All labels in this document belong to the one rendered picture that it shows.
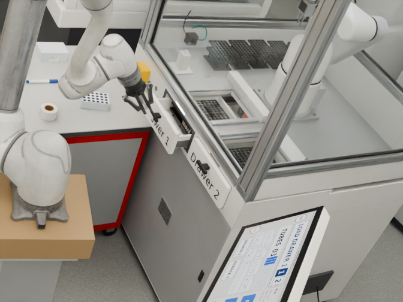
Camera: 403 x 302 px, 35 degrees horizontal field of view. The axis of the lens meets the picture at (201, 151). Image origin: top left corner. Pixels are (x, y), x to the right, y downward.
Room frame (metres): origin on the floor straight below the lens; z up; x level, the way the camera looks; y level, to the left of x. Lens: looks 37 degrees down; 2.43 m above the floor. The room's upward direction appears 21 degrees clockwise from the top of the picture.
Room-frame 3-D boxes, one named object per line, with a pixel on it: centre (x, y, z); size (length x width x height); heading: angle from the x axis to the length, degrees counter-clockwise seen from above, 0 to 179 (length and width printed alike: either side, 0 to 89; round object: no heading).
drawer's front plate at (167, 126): (2.14, 0.20, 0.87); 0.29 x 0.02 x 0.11; 40
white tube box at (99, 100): (2.24, 0.51, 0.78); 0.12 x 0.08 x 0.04; 115
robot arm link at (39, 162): (1.49, 0.45, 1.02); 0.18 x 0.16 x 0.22; 81
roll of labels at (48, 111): (2.05, 0.64, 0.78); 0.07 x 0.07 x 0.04
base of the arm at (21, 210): (1.48, 0.43, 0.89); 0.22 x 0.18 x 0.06; 27
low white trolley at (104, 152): (2.30, 0.65, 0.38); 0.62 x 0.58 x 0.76; 40
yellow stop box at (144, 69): (2.43, 0.38, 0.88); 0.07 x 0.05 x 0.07; 40
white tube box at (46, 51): (2.45, 0.80, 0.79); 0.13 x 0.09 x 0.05; 129
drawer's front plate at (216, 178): (1.95, -0.05, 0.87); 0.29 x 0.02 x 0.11; 40
